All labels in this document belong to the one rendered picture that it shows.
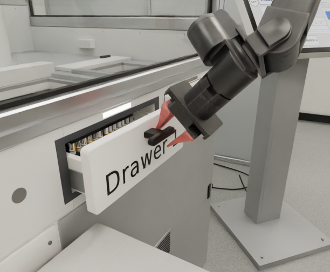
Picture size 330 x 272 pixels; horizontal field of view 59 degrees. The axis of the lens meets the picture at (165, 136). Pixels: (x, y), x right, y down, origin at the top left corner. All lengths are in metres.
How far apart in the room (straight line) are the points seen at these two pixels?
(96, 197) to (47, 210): 0.08
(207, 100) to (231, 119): 1.83
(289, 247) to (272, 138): 0.55
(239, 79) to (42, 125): 0.28
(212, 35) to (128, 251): 0.35
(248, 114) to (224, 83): 1.81
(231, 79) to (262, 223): 1.38
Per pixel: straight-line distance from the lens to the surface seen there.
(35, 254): 0.51
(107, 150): 0.44
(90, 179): 0.43
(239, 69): 0.42
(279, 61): 0.45
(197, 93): 0.46
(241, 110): 2.24
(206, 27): 0.47
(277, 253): 1.61
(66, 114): 0.46
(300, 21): 0.45
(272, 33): 0.42
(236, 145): 2.35
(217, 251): 1.59
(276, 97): 1.42
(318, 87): 3.47
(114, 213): 0.63
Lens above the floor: 1.10
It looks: 23 degrees down
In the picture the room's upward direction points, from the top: straight up
